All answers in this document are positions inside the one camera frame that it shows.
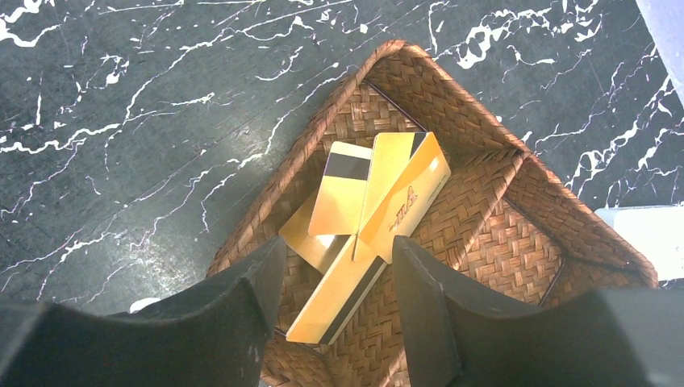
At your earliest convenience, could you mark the gold card lying beneath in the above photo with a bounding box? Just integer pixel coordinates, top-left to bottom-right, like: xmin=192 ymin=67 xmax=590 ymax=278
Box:
xmin=278 ymin=190 xmax=349 ymax=274

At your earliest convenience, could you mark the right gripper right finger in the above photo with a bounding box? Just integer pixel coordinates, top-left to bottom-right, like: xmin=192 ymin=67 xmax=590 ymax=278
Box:
xmin=392 ymin=236 xmax=683 ymax=386

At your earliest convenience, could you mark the gold card with stripe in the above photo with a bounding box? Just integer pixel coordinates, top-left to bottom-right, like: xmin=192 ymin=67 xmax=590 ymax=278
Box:
xmin=286 ymin=236 xmax=387 ymax=345

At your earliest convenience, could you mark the white small box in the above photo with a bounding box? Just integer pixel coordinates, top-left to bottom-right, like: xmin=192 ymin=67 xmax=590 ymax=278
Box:
xmin=595 ymin=206 xmax=683 ymax=281

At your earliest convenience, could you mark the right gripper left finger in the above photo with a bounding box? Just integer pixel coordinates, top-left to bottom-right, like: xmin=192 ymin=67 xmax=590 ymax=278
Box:
xmin=1 ymin=237 xmax=286 ymax=386

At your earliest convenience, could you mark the gold credit card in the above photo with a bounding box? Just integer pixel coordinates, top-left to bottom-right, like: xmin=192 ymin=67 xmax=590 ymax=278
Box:
xmin=308 ymin=141 xmax=372 ymax=235

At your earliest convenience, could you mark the brown woven divided basket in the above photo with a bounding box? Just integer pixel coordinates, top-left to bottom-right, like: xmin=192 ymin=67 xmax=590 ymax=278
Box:
xmin=209 ymin=40 xmax=657 ymax=386

